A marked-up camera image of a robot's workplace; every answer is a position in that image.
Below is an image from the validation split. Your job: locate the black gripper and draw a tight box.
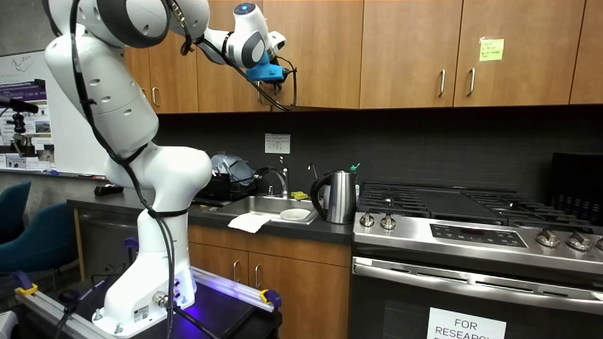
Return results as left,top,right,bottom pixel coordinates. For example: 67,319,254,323
265,78,294,112

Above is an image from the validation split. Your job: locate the wooden cabinet door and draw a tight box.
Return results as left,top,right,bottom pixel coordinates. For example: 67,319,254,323
192,0,273,114
122,42,201,114
452,0,587,108
246,250,352,339
269,0,365,112
569,0,603,106
188,240,250,297
358,0,465,110

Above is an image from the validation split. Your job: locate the white paper label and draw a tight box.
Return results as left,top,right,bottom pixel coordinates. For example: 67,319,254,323
261,131,292,155

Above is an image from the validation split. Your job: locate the small chrome faucet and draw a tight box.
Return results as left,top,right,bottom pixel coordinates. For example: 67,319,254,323
305,163,322,189

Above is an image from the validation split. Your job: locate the chrome kitchen faucet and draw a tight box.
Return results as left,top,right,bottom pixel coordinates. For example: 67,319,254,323
263,163,290,201

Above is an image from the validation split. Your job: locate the green capped bottle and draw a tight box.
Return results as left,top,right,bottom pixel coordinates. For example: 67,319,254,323
346,161,363,204

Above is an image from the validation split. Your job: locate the stainless steel sink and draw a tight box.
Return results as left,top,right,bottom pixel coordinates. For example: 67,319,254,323
224,193,320,227

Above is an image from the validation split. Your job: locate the black dish rack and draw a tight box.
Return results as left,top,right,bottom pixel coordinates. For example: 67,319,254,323
203,174,261,203

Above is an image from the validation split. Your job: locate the stainless steel electric kettle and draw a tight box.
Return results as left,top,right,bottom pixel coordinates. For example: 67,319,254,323
309,167,358,225

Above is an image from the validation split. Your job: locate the white bowl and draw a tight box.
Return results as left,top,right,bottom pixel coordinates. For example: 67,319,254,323
277,206,312,223

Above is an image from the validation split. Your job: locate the white paper towel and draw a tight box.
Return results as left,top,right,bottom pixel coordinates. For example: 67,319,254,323
226,210,278,235

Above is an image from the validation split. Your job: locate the small black countertop object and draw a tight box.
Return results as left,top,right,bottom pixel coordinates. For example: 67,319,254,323
92,180,126,197

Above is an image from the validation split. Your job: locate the yellow sticky note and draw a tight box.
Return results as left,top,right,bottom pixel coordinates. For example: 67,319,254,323
478,35,506,63

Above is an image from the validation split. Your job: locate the stainless dishwasher front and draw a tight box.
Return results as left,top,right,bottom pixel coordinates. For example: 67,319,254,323
73,208,143,283

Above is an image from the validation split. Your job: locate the stainless steel gas range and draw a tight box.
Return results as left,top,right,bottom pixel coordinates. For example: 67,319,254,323
348,180,603,339

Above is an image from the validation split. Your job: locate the white whiteboard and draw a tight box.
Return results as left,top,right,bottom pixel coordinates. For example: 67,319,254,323
0,44,111,180

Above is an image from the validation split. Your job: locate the printed poster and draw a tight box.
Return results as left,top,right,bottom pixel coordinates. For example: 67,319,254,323
0,76,56,170

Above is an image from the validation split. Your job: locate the teal chair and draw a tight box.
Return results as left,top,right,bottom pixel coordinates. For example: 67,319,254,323
0,201,81,276
0,178,33,244

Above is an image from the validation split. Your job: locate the white printed paper sign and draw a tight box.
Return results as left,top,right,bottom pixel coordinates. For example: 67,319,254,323
425,306,508,339

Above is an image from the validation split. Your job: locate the black countertop appliance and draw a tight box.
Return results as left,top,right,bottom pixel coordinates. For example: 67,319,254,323
546,150,603,225

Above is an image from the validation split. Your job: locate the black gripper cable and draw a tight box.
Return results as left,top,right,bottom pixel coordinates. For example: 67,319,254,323
177,0,301,114

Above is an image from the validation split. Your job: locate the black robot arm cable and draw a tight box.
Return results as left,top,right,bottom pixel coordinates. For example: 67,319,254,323
66,0,180,339

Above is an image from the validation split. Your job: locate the aluminium frame robot cart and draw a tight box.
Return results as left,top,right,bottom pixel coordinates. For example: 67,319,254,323
11,265,282,339

